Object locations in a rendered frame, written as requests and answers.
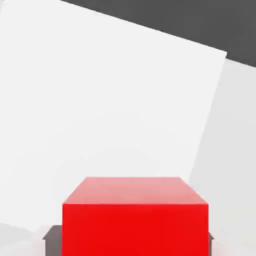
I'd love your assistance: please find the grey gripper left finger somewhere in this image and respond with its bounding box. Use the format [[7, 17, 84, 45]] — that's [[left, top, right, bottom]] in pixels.
[[33, 224, 63, 256]]

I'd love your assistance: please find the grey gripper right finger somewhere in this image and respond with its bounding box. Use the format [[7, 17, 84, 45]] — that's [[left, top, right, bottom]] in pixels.
[[208, 231, 223, 256]]

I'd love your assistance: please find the small red cube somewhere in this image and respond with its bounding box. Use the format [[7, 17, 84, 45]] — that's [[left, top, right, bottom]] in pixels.
[[62, 176, 209, 256]]

